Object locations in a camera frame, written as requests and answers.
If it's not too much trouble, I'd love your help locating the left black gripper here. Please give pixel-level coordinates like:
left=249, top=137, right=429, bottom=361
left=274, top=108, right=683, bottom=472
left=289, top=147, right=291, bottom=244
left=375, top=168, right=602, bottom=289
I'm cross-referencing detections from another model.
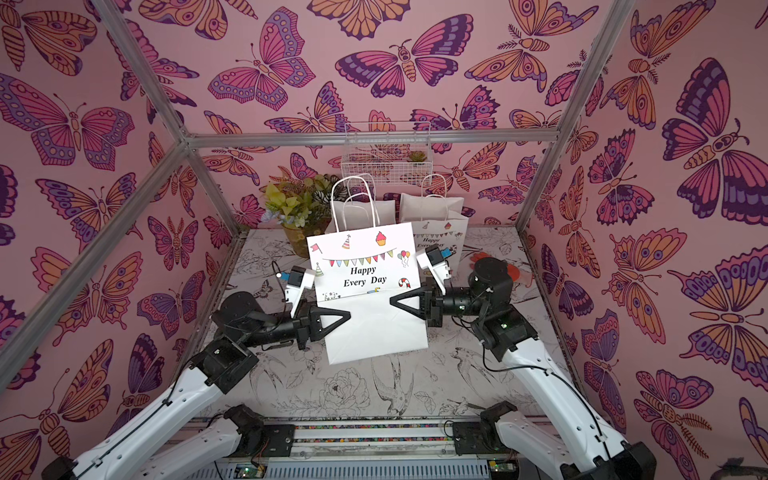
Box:
left=241, top=301, right=348, bottom=355

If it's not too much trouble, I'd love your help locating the white party paper bag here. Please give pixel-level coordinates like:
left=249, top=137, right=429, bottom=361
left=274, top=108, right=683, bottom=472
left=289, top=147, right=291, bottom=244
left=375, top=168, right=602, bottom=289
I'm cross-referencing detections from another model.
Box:
left=305, top=175, right=430, bottom=366

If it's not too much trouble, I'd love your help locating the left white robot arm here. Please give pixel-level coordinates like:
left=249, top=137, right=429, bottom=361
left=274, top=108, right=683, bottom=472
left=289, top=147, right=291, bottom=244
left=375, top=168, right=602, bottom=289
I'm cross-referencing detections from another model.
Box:
left=41, top=292, right=351, bottom=479

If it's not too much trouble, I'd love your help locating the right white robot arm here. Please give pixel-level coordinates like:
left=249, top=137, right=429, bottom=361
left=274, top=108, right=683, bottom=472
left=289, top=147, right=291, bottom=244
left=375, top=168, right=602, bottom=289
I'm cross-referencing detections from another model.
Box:
left=390, top=249, right=657, bottom=479

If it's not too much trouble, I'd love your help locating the red glove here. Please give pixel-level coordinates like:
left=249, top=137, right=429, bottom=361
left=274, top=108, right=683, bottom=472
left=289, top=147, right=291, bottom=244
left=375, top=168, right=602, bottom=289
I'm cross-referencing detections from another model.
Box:
left=470, top=252, right=521, bottom=281

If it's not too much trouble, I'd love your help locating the potted green plant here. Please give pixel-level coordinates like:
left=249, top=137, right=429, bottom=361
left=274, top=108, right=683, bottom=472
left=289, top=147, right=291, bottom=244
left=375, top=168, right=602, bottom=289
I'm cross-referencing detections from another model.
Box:
left=263, top=174, right=348, bottom=259

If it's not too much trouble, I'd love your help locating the small succulent in basket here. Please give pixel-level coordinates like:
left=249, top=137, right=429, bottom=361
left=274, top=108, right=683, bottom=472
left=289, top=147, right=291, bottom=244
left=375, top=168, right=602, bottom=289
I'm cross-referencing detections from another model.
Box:
left=408, top=151, right=428, bottom=163

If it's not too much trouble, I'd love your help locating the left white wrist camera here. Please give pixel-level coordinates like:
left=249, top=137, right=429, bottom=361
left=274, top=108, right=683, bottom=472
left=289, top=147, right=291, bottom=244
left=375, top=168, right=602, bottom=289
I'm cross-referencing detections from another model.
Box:
left=275, top=266, right=315, bottom=318

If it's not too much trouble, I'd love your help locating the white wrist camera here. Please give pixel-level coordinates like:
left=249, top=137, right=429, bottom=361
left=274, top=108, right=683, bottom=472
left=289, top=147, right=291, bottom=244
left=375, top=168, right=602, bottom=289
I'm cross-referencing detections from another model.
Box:
left=416, top=245, right=453, bottom=294
left=275, top=266, right=315, bottom=318

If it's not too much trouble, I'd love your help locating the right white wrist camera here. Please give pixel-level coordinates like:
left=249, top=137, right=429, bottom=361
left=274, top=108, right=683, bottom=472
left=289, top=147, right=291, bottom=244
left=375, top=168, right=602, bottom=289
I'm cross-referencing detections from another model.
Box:
left=416, top=245, right=453, bottom=294

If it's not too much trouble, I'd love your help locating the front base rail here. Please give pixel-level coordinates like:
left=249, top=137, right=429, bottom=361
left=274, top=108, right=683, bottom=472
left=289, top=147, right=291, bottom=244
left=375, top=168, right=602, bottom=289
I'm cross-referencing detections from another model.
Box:
left=137, top=417, right=601, bottom=480

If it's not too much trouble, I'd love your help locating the white wire wall basket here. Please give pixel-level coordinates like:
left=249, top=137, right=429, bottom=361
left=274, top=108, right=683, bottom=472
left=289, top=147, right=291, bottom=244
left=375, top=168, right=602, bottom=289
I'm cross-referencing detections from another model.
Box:
left=339, top=120, right=434, bottom=187

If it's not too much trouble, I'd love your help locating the aluminium frame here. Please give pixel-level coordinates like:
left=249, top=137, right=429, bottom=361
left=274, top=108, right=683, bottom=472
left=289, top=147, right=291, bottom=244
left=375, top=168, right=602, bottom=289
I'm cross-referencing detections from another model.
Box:
left=0, top=0, right=637, bottom=480

